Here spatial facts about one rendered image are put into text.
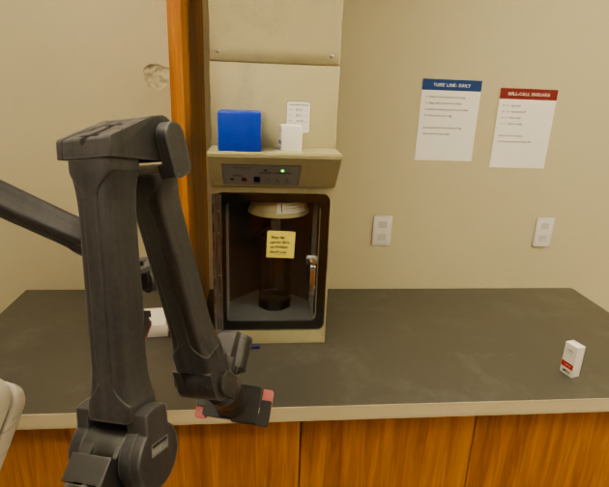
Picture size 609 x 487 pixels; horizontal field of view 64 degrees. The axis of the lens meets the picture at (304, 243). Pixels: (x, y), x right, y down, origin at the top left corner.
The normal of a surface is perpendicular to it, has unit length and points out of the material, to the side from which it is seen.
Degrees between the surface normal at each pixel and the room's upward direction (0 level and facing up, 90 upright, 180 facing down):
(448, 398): 0
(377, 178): 90
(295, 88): 90
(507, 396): 0
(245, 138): 90
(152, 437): 82
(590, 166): 90
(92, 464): 38
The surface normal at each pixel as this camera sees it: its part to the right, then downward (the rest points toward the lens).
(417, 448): 0.10, 0.31
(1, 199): 0.65, -0.28
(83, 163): -0.32, 0.10
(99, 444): -0.28, -0.55
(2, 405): 0.99, 0.01
